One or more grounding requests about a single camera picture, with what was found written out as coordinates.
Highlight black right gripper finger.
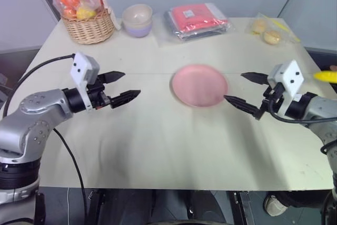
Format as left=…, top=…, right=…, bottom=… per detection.
left=240, top=71, right=270, bottom=86
left=223, top=94, right=262, bottom=118

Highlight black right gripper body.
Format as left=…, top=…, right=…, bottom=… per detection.
left=256, top=81, right=287, bottom=121

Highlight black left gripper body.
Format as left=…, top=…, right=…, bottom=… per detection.
left=86, top=74, right=113, bottom=110

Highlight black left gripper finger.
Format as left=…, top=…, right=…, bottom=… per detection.
left=98, top=71, right=126, bottom=84
left=110, top=90, right=142, bottom=110

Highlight yellow banana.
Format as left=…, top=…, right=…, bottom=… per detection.
left=313, top=70, right=337, bottom=84

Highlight pink round plate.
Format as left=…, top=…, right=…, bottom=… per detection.
left=170, top=63, right=229, bottom=109

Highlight yellow toy fruit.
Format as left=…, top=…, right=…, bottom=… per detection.
left=76, top=4, right=97, bottom=21

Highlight small orange toy fruit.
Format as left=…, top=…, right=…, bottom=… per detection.
left=62, top=6, right=78, bottom=19

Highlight pale yellow toy bun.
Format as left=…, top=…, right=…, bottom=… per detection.
left=263, top=30, right=281, bottom=45
left=251, top=19, right=267, bottom=36

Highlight clear bag with yellow strip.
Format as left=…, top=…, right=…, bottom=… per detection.
left=245, top=12, right=301, bottom=48

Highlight purple bowl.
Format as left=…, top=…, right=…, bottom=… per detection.
left=123, top=20, right=153, bottom=39

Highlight woven wicker basket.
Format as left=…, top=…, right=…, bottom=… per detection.
left=51, top=0, right=117, bottom=45

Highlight beige bowl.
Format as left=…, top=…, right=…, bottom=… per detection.
left=121, top=4, right=153, bottom=27

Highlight red cloth in plastic pack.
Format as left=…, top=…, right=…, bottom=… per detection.
left=162, top=3, right=233, bottom=43

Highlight white shoe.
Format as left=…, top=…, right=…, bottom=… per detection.
left=263, top=194, right=289, bottom=218

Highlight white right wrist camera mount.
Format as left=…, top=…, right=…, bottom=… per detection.
left=266, top=59, right=305, bottom=116

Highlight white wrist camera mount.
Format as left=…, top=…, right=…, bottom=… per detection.
left=69, top=52, right=101, bottom=111
left=266, top=59, right=305, bottom=116

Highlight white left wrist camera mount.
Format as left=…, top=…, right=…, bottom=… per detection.
left=69, top=52, right=101, bottom=111

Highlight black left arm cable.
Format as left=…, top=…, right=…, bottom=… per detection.
left=2, top=54, right=76, bottom=118

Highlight thin black hanging cable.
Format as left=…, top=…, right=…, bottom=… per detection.
left=53, top=127, right=87, bottom=225

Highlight black table frame leg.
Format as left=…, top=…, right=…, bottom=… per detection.
left=87, top=189, right=106, bottom=225
left=231, top=190, right=254, bottom=225

